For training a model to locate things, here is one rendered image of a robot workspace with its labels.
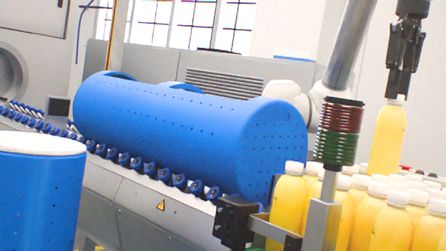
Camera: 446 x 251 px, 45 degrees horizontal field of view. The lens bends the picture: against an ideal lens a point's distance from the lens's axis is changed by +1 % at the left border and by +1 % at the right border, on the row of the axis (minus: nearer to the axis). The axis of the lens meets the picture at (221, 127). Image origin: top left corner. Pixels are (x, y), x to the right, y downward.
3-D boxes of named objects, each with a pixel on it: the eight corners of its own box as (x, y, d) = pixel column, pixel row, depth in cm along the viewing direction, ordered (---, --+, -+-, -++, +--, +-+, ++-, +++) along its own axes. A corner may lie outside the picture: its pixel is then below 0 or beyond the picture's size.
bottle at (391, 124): (360, 173, 130) (373, 98, 129) (376, 174, 135) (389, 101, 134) (386, 180, 125) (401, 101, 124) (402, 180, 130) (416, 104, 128)
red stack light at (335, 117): (334, 127, 86) (338, 103, 86) (368, 135, 81) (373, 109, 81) (309, 125, 82) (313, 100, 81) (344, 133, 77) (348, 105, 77)
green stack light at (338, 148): (328, 158, 87) (334, 128, 86) (362, 167, 82) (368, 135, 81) (304, 157, 82) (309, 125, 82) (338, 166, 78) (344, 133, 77)
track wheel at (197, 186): (198, 180, 148) (194, 176, 147) (208, 184, 145) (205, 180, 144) (188, 193, 147) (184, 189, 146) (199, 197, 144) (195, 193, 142)
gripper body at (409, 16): (408, 4, 132) (401, 41, 133) (390, -4, 127) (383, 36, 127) (437, 3, 127) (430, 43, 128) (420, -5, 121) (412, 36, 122)
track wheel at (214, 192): (216, 187, 143) (212, 182, 142) (227, 191, 140) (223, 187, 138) (206, 200, 141) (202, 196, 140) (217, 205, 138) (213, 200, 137)
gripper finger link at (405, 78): (399, 71, 130) (400, 71, 131) (393, 99, 131) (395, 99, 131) (410, 72, 128) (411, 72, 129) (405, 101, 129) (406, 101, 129)
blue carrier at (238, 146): (135, 143, 214) (141, 73, 211) (302, 202, 150) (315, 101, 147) (68, 145, 195) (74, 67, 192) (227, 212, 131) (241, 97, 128)
